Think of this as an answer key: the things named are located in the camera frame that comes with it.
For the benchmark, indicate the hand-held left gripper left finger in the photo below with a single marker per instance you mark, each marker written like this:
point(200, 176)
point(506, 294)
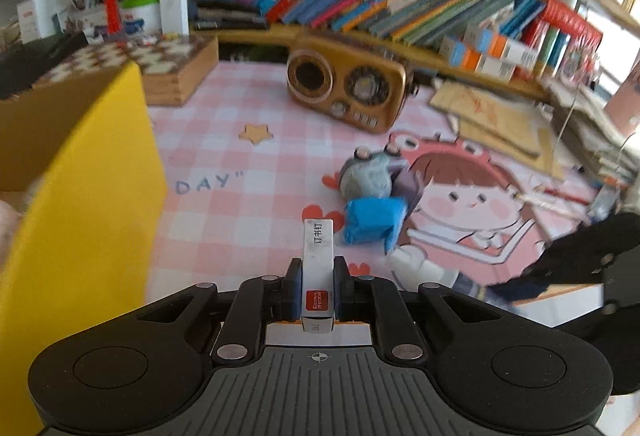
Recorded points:
point(295, 286)

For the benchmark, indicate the pink checked desktop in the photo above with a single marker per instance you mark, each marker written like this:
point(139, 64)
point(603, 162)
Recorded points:
point(240, 206)

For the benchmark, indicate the pencil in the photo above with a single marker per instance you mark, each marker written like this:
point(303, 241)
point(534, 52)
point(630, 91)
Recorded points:
point(550, 203)

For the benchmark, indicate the grey frog toy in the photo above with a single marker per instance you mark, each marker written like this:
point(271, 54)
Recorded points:
point(367, 174)

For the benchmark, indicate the wooden bookshelf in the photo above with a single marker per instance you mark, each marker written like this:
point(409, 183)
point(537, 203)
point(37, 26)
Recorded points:
point(440, 59)

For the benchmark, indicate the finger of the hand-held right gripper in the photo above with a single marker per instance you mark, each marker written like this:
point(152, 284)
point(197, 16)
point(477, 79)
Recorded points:
point(565, 266)

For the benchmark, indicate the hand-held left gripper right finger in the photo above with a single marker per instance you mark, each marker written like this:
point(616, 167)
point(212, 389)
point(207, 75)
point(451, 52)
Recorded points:
point(341, 288)

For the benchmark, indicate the brown cardboard pieces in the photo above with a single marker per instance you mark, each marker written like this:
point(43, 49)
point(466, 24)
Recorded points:
point(500, 121)

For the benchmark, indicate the pink plush toy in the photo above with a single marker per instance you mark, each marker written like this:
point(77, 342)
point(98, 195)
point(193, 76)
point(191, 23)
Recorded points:
point(10, 231)

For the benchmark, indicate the green white pen cup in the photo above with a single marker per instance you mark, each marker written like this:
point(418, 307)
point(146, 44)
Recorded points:
point(141, 14)

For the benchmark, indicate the wooden chessboard box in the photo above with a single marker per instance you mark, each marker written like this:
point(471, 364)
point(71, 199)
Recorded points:
point(165, 66)

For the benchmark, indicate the white staple box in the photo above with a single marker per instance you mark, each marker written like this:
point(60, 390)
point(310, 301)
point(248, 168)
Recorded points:
point(317, 266)

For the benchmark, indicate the purple toy piece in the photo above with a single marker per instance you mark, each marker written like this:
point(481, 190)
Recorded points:
point(410, 186)

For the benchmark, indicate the yellow cardboard box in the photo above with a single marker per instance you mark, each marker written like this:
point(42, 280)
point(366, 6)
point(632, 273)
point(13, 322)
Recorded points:
point(95, 196)

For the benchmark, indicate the stack of dark flat books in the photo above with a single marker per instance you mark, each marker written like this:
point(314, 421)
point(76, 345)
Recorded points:
point(230, 16)

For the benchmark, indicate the brown retro radio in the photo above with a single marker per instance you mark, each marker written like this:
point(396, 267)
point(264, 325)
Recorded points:
point(345, 84)

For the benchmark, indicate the orange white small boxes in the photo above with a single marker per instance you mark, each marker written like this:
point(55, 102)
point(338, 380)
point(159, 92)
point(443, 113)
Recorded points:
point(490, 51)

